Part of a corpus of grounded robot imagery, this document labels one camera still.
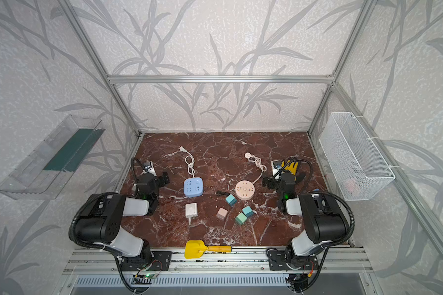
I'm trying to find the white power strip cord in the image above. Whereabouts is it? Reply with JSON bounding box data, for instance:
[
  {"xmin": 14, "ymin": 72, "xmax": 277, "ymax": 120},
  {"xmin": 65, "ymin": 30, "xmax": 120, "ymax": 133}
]
[{"xmin": 179, "ymin": 146, "xmax": 196, "ymax": 178}]

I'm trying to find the yellow black work glove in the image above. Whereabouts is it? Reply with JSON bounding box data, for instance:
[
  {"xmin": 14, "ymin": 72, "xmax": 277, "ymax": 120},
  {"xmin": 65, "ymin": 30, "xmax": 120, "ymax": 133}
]
[{"xmin": 279, "ymin": 159, "xmax": 306, "ymax": 184}]

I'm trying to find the teal charger plug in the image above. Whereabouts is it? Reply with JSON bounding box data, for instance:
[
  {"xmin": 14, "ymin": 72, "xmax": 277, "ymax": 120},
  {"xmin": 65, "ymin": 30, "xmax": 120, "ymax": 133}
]
[
  {"xmin": 225, "ymin": 194, "xmax": 237, "ymax": 207},
  {"xmin": 242, "ymin": 206, "xmax": 254, "ymax": 218}
]

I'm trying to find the green charger plug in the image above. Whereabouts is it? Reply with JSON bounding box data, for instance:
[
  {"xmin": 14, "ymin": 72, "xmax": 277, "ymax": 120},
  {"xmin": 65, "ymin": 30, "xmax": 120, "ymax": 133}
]
[{"xmin": 235, "ymin": 213, "xmax": 247, "ymax": 225}]

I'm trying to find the yellow toy shovel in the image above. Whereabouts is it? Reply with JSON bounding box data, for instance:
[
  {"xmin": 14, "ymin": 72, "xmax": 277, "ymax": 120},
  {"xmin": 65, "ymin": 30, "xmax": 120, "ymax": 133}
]
[{"xmin": 184, "ymin": 240, "xmax": 232, "ymax": 259}]

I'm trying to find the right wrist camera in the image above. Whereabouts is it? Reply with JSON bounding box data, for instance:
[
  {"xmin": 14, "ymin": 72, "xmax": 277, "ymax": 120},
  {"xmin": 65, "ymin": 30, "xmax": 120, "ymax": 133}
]
[{"xmin": 271, "ymin": 160, "xmax": 283, "ymax": 176}]

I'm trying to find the aluminium front rail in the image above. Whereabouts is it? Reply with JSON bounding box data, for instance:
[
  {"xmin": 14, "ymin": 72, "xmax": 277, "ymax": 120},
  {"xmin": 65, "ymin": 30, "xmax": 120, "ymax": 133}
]
[{"xmin": 63, "ymin": 247, "xmax": 373, "ymax": 275}]

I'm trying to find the pink charger plug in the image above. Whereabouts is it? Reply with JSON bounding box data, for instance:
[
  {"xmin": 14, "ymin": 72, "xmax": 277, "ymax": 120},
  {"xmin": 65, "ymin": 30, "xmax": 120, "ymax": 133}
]
[{"xmin": 216, "ymin": 208, "xmax": 228, "ymax": 220}]

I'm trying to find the white wire basket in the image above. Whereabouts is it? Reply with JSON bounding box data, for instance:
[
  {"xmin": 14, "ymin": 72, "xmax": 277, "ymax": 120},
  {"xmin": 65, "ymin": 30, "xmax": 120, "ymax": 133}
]
[{"xmin": 319, "ymin": 112, "xmax": 395, "ymax": 201}]

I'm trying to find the clear plastic wall shelf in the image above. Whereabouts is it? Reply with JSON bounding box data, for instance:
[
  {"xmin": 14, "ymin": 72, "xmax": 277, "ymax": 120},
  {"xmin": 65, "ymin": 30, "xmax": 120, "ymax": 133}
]
[{"xmin": 0, "ymin": 115, "xmax": 105, "ymax": 200}]

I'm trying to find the pink round power strip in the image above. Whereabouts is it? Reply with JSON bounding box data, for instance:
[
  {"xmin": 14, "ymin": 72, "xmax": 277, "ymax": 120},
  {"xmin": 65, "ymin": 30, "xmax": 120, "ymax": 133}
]
[{"xmin": 235, "ymin": 180, "xmax": 255, "ymax": 201}]

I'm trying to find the blue square power strip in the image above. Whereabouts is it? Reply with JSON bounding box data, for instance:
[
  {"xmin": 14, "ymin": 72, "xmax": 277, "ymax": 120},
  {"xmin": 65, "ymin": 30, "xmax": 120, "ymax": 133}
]
[{"xmin": 183, "ymin": 177, "xmax": 204, "ymax": 198}]

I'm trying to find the pink power strip cord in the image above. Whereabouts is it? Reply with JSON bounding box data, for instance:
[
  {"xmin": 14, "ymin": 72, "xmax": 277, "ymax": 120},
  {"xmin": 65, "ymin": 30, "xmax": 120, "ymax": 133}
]
[{"xmin": 244, "ymin": 152, "xmax": 267, "ymax": 183}]

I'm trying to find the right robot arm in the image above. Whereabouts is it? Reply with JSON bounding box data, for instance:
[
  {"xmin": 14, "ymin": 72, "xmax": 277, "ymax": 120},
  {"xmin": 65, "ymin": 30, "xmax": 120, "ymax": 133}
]
[{"xmin": 262, "ymin": 173, "xmax": 355, "ymax": 275}]

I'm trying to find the white charger plug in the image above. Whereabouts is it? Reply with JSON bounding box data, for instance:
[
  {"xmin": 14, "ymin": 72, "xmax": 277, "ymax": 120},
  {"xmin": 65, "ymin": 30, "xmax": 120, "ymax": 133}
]
[{"xmin": 185, "ymin": 203, "xmax": 198, "ymax": 224}]

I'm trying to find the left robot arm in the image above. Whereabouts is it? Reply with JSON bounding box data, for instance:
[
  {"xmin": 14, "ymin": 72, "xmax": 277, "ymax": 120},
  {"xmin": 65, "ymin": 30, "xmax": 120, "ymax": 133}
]
[{"xmin": 68, "ymin": 172, "xmax": 172, "ymax": 272}]

